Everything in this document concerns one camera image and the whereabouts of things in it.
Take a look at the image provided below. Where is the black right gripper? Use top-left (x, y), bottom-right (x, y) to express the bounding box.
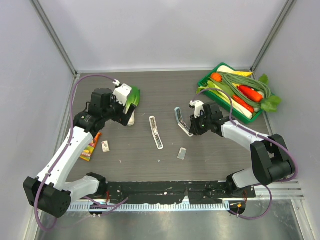
top-left (190, 111), bottom-right (212, 136)

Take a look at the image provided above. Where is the white stapler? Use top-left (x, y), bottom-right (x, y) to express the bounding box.
top-left (149, 116), bottom-right (164, 150)

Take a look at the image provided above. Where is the staples tray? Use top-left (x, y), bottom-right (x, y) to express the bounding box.
top-left (177, 147), bottom-right (187, 160)

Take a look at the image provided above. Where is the staples box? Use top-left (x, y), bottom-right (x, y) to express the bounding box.
top-left (101, 140), bottom-right (110, 153)

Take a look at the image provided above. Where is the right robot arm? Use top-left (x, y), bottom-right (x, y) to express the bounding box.
top-left (189, 100), bottom-right (296, 198)

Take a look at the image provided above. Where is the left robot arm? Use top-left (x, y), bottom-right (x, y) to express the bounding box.
top-left (23, 84), bottom-right (138, 218)

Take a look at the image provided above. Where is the green bok choy toy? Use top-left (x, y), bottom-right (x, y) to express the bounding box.
top-left (125, 85), bottom-right (141, 126)

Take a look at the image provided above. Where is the pale green leek toy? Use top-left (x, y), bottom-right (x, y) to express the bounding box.
top-left (196, 80), bottom-right (254, 122)

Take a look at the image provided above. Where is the green plastic tray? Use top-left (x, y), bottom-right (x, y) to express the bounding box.
top-left (196, 62), bottom-right (265, 125)

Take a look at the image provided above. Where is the green long beans bundle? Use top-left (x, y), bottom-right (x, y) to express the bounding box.
top-left (218, 72), bottom-right (264, 109)

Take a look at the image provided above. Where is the orange pumpkin toy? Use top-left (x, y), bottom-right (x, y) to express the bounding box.
top-left (210, 72), bottom-right (222, 82)

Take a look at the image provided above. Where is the red chili pepper toy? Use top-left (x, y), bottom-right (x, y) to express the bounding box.
top-left (232, 95), bottom-right (255, 114)

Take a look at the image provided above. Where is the colourful snack packet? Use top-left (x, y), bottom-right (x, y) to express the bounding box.
top-left (79, 132), bottom-right (102, 162)

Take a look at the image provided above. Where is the white radish toy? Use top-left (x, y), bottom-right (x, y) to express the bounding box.
top-left (216, 65), bottom-right (235, 74)

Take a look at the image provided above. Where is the orange carrot toy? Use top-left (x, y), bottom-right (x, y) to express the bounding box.
top-left (237, 85), bottom-right (263, 103)

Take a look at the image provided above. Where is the yellow corn toy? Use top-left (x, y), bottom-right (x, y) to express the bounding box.
top-left (232, 71), bottom-right (253, 77)

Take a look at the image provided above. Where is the green lettuce leaf toy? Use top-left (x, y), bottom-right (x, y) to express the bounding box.
top-left (258, 74), bottom-right (282, 113)

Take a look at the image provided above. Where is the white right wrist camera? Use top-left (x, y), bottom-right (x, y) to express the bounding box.
top-left (189, 100), bottom-right (205, 119)

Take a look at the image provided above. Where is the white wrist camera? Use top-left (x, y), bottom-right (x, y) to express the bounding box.
top-left (113, 80), bottom-right (132, 106)
top-left (189, 100), bottom-right (205, 119)

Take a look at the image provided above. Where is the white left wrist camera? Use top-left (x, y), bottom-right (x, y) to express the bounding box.
top-left (113, 80), bottom-right (132, 106)

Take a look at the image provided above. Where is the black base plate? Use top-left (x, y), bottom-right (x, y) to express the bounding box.
top-left (105, 181), bottom-right (256, 205)

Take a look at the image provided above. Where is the perforated cable duct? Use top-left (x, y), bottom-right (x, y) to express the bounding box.
top-left (67, 200), bottom-right (230, 213)

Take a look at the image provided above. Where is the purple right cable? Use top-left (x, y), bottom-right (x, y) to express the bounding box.
top-left (192, 87), bottom-right (299, 219)

